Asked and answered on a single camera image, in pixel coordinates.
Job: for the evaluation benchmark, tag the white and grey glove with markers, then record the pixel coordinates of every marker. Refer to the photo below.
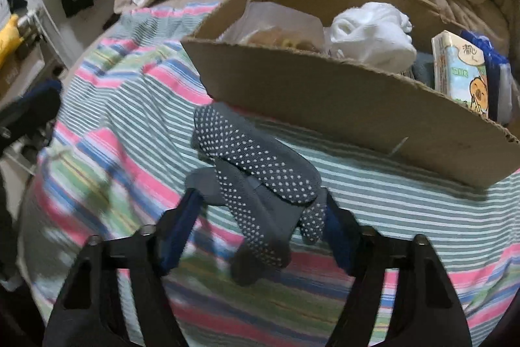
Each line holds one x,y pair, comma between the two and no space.
424,70

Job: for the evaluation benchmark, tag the striped bed sheet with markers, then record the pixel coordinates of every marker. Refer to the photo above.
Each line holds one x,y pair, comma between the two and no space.
122,107

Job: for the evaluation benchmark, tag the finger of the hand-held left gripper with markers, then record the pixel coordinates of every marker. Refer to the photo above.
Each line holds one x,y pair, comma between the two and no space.
24,137
38,95

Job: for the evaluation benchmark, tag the yellow cloth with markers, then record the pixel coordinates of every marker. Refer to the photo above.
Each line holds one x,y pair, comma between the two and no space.
10,38

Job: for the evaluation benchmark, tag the white sock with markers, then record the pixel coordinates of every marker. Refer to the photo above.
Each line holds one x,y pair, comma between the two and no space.
369,34

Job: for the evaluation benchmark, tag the cardboard box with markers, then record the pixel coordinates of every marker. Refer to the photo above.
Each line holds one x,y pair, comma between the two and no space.
345,107

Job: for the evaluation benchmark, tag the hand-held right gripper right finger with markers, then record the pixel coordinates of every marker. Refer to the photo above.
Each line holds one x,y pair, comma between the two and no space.
339,237

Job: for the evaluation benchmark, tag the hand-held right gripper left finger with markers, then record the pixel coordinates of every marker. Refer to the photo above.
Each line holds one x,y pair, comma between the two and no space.
180,225

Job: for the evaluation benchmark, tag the green cartoon tissue pack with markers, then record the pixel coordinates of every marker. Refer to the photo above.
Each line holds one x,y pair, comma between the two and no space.
459,74

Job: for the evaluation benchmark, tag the clear snack bag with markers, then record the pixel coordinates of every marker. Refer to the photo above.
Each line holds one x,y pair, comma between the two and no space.
276,26

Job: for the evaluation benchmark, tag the blue and white packet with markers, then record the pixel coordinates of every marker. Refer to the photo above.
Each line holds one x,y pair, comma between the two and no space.
497,78

